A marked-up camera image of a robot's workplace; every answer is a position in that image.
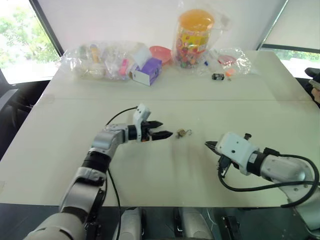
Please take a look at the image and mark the clear bag with red lid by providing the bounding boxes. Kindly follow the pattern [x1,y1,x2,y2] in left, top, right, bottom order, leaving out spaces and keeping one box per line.
[207,47,252,76]

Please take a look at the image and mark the purple and white carton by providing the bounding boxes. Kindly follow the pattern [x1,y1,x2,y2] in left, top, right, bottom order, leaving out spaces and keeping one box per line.
[128,57,163,87]

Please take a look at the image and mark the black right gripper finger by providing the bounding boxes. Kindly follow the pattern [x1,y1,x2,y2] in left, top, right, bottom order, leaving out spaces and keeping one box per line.
[205,140,219,154]

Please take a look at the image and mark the clear plastic bag round jar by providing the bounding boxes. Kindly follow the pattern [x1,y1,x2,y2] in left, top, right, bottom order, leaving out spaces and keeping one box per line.
[171,0,231,76]

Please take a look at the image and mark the pink plastic bowl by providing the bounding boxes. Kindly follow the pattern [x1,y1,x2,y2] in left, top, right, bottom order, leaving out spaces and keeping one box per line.
[149,45,173,65]

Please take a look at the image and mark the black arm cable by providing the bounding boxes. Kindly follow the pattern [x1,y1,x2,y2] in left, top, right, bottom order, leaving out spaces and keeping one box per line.
[104,106,139,240]
[216,147,320,209]

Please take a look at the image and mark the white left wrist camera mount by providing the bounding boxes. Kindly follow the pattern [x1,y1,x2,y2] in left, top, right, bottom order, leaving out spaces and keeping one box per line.
[132,103,153,131]

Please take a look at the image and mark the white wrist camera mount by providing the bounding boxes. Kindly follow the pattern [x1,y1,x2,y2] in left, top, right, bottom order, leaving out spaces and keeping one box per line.
[214,131,261,176]
[132,103,153,131]

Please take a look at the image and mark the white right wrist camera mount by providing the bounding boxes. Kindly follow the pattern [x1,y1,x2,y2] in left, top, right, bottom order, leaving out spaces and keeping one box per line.
[214,131,261,176]

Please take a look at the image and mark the clear jar with orange lid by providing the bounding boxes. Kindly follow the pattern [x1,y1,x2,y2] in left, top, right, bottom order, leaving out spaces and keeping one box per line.
[172,9,216,69]

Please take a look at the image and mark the black box under table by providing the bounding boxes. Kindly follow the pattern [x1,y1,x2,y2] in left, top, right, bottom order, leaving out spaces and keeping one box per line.
[221,215,242,240]

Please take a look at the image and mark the clear plastic bag of toys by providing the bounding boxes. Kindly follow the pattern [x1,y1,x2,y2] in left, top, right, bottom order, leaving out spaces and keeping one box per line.
[60,40,151,82]

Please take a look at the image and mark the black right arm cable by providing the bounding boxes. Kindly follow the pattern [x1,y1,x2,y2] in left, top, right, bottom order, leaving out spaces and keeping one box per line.
[216,147,320,209]

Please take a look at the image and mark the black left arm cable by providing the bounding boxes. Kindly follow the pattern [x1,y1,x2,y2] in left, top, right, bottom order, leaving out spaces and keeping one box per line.
[104,106,139,240]

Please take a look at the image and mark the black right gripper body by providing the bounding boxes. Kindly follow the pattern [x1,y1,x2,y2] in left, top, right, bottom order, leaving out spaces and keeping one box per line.
[216,154,239,179]

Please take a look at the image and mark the silver rounded robot shell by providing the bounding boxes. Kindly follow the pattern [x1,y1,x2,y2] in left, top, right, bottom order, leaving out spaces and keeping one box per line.
[119,207,144,240]
[177,207,214,240]

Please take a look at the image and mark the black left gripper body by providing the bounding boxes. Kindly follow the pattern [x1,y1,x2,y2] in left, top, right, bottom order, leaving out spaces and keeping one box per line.
[136,121,154,144]

